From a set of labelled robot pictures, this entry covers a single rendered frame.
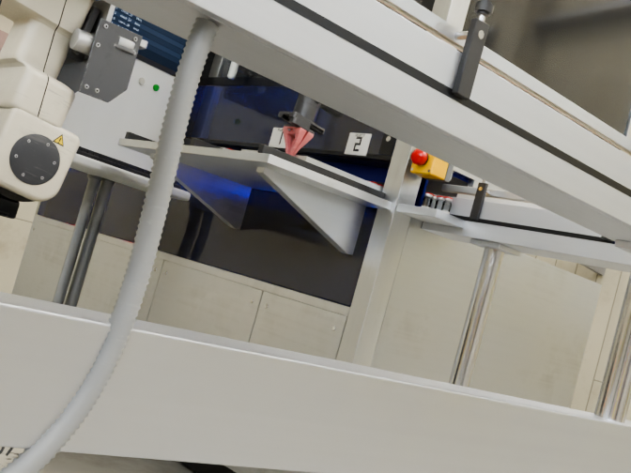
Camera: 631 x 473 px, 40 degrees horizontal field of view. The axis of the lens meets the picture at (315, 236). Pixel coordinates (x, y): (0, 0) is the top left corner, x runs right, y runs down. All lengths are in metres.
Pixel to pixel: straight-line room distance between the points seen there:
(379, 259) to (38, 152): 0.84
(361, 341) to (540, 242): 0.50
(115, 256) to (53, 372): 2.39
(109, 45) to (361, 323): 0.87
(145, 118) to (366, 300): 1.10
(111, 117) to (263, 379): 1.97
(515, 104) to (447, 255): 1.23
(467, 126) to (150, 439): 0.50
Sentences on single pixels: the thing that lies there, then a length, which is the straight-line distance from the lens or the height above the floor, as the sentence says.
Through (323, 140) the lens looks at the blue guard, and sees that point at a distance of 2.40.
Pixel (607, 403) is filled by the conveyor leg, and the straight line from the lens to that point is 1.52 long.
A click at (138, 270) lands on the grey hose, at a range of 0.80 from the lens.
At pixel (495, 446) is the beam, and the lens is 1.23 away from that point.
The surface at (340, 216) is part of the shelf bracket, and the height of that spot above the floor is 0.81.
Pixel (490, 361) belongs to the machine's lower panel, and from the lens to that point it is 2.53.
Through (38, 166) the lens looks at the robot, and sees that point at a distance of 1.86.
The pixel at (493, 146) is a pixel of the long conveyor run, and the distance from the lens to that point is 1.08.
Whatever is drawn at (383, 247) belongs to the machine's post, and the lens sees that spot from 2.13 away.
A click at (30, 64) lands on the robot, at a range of 1.90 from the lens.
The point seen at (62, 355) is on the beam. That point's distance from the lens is 0.79.
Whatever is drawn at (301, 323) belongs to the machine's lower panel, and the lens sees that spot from 2.28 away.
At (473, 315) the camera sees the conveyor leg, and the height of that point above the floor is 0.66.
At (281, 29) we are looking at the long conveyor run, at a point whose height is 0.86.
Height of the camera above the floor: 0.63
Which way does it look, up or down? 3 degrees up
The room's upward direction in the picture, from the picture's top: 16 degrees clockwise
